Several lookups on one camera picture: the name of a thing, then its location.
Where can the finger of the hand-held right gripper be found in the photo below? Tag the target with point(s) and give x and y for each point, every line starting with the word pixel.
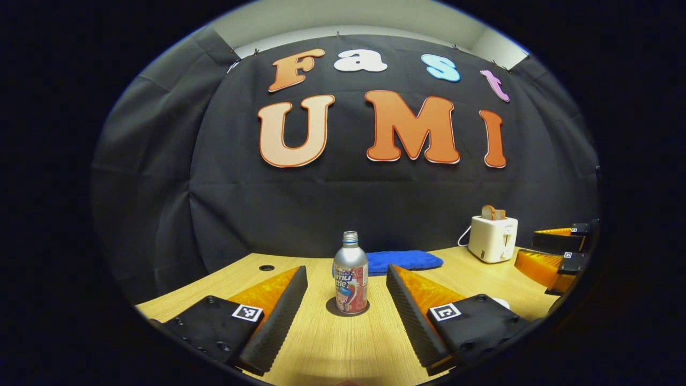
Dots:
pixel 541 265
pixel 557 240

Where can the dark round coaster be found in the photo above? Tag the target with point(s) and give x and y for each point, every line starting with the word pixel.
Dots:
pixel 332 310

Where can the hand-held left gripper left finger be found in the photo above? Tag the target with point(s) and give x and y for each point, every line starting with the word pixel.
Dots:
pixel 278 316

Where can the silver water bottle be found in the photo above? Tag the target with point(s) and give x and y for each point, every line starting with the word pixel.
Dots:
pixel 351 273

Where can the blue folded towel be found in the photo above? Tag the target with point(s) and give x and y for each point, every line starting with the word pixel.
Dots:
pixel 402 261

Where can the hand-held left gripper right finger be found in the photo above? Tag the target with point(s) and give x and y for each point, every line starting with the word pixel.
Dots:
pixel 412 321

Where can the white toaster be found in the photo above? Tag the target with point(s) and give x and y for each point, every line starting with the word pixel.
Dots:
pixel 490 241

